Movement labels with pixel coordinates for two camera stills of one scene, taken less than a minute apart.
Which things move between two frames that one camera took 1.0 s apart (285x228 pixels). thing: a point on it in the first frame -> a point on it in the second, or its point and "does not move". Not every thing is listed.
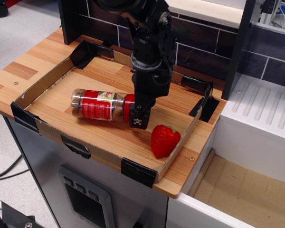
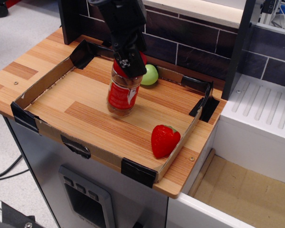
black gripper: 151,78 -> 125,20
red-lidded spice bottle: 101,105 -> 123,91
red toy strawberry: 164,139 does not move
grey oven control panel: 91,205 does not move
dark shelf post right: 239,47 does not move
